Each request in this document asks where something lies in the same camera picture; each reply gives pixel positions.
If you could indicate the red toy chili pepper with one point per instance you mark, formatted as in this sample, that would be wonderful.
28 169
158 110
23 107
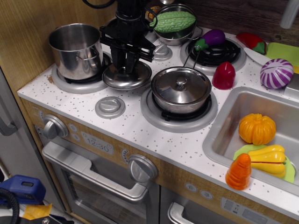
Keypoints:
252 42

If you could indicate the silver faucet pipe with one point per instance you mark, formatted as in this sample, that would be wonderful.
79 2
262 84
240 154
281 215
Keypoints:
289 14

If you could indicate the front silver counter knob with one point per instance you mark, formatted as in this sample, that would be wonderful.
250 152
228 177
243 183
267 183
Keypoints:
110 107

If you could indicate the yellow toy banana bunch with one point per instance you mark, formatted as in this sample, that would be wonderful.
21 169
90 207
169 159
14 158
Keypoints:
269 159

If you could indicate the white toy knife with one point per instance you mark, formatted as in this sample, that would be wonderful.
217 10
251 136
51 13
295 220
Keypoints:
257 57

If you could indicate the right oven dial knob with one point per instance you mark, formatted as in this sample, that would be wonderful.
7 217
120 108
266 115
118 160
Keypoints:
141 169

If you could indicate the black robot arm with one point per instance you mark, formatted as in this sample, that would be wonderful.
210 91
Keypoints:
131 10

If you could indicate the small steel pan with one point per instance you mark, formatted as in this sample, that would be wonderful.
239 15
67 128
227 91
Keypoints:
179 108

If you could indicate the light green toy plate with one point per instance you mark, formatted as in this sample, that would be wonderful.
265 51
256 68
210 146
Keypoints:
290 170

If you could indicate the back right stove burner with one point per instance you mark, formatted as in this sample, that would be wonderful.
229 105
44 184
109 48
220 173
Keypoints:
207 60

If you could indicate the purple toy eggplant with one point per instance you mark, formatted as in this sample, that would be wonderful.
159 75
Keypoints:
211 38

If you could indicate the front left stove burner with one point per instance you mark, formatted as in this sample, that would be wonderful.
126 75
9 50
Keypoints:
90 85

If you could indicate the tall steel stock pot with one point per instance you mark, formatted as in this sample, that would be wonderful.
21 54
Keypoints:
77 50

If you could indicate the red toy pepper half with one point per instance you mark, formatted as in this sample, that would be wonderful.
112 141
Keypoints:
224 76

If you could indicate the steel pot lid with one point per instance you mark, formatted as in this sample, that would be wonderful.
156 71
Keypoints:
119 79

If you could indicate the silver counter knob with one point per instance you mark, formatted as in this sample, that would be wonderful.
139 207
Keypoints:
162 53
110 107

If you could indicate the orange toy pumpkin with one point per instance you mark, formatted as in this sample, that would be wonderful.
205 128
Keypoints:
257 129

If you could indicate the silver oven door handle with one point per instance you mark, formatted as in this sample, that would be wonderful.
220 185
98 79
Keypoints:
81 166

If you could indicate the purple white toy onion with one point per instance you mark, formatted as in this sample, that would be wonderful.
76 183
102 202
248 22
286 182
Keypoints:
276 73

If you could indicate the blue device on floor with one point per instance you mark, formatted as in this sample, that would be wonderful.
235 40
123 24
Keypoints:
28 190

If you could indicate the green toy bitter gourd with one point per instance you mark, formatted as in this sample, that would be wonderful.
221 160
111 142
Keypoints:
172 21

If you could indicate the silver toy sink basin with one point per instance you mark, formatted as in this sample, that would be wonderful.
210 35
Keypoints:
223 139

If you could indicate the green toy cutting board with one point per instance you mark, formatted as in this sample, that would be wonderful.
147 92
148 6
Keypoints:
284 51

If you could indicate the right cabinet door handle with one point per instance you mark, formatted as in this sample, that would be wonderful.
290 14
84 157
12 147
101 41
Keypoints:
175 214

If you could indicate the oven dial knob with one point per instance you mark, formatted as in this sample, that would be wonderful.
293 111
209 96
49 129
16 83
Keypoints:
54 127
141 169

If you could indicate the yellow paper scrap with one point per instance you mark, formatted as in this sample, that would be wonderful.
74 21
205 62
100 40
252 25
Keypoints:
37 211

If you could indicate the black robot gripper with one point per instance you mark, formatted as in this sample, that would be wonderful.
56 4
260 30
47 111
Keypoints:
128 36

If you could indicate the grey fridge door handle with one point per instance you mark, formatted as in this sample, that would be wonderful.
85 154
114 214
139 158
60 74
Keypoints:
8 109

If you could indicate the back silver counter knob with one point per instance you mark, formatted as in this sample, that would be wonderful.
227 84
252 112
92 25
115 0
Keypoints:
162 53

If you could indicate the front right stove burner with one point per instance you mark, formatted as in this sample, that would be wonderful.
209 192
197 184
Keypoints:
177 123

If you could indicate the left oven dial knob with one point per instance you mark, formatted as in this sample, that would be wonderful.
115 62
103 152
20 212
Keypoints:
54 127

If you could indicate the orange toy carrot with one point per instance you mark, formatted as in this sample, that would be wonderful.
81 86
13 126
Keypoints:
239 172

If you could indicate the steel bowl at back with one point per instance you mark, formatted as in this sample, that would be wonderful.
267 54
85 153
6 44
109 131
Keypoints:
182 36

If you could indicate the steel lid on pan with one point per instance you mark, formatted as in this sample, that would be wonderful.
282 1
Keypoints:
181 87

